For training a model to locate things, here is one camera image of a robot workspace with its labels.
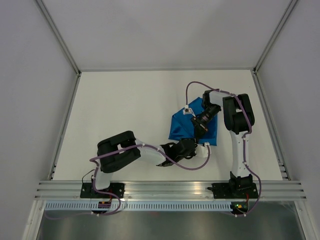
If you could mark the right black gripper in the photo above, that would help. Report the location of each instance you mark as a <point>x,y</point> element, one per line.
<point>200,128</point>

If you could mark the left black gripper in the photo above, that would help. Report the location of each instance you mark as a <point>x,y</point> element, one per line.
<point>193,154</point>

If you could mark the blue cloth napkin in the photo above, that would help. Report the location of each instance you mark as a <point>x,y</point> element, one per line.
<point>182,127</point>

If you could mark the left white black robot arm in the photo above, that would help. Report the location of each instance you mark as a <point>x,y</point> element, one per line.
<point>118,151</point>

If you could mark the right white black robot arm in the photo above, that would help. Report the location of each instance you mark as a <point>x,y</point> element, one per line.
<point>238,119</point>

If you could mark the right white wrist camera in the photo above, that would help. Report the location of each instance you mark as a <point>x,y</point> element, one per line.
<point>187,110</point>

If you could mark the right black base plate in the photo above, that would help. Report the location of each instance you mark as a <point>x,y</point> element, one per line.
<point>225,191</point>

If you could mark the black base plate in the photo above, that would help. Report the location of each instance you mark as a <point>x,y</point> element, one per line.
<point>225,191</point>
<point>114,190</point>

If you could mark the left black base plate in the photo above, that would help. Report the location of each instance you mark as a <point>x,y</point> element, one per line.
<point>114,190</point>

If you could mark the aluminium mounting rail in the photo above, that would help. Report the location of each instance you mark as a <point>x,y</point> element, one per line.
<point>278,190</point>

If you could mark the white slotted cable duct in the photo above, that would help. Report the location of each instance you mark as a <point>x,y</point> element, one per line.
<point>168,206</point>

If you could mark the right aluminium frame post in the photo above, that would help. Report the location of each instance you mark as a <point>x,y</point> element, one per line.
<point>275,34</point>

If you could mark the aluminium frame post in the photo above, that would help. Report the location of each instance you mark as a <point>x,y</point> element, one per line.
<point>57,35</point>
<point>275,34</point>

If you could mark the left aluminium frame post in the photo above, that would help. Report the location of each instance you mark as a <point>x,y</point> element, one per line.
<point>57,35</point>

